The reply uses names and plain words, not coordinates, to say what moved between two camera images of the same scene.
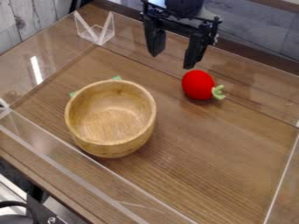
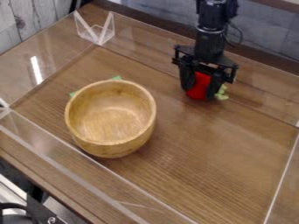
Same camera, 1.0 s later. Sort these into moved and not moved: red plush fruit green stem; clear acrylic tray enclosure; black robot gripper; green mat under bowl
Moved: black robot gripper
Not moved: clear acrylic tray enclosure; green mat under bowl; red plush fruit green stem
